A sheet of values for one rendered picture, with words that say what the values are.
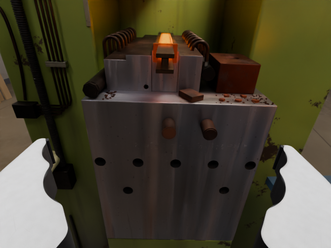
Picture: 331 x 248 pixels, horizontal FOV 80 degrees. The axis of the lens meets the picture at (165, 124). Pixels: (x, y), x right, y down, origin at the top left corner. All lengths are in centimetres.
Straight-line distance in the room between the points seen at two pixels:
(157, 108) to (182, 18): 56
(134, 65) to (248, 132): 27
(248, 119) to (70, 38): 47
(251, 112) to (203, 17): 56
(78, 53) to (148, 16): 39
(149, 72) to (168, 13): 49
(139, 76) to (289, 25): 40
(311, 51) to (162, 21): 53
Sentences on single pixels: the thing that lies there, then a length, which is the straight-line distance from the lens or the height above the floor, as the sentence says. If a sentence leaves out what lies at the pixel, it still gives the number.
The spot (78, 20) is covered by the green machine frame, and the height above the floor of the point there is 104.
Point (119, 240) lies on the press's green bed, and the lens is 71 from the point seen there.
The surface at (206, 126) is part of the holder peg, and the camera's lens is 38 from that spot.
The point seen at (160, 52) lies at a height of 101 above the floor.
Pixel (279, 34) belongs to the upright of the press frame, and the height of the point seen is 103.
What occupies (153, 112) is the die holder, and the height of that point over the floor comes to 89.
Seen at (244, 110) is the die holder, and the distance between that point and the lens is 42.
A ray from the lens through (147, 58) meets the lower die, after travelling 42.
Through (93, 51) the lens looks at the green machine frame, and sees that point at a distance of 59.
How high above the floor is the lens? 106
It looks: 29 degrees down
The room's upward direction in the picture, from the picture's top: 2 degrees clockwise
